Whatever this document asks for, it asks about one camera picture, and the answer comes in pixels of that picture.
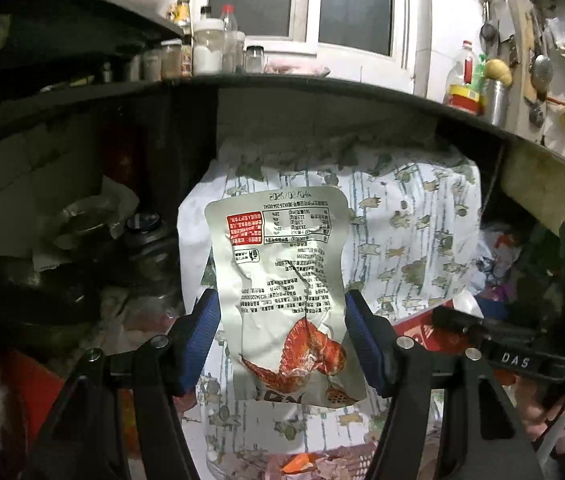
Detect silver chicken wing snack wrapper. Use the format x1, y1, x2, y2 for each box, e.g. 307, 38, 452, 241
204, 186, 366, 408

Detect dark kitchen counter top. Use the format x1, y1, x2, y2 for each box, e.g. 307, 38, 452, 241
0, 75, 565, 166

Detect red cardboard box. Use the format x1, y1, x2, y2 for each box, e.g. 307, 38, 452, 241
6, 352, 63, 453

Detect white blue plastic bag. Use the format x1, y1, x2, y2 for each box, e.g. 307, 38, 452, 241
467, 223, 522, 302

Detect pink plastic waste basket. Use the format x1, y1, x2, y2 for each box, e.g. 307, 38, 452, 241
264, 442, 377, 479

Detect cartoon print cloth cover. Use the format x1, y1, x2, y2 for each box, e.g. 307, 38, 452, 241
177, 145, 481, 479

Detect dark metal pot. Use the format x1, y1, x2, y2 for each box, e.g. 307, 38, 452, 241
50, 195, 120, 250

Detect hanging metal ladle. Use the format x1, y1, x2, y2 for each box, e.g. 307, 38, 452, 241
530, 12, 554, 100

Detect steel cup with potato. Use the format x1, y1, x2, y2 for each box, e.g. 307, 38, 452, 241
481, 58, 513, 128

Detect cooking oil bottle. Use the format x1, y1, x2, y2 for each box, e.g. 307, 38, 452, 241
444, 40, 483, 116

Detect white lidded jar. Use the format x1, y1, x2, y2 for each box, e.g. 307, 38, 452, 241
194, 18, 225, 76

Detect window frame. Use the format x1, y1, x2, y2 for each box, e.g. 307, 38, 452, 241
194, 0, 420, 93

